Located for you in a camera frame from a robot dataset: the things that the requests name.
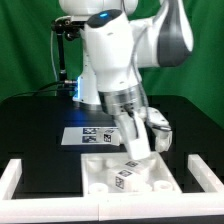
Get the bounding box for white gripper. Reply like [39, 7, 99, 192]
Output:
[118, 112, 151, 160]

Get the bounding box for white square tabletop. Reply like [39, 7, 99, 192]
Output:
[81, 152, 181, 196]

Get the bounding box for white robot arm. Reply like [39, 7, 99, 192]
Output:
[59, 0, 193, 160]

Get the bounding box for white marker sheet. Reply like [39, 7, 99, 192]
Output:
[61, 127, 119, 146]

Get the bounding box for white U-shaped fence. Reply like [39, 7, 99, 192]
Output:
[0, 154, 224, 224]

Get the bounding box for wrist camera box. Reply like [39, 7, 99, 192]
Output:
[141, 107, 172, 140]

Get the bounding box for black cables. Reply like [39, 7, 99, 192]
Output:
[0, 81, 78, 104]

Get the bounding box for black camera stand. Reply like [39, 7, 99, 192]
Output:
[50, 16, 84, 85]

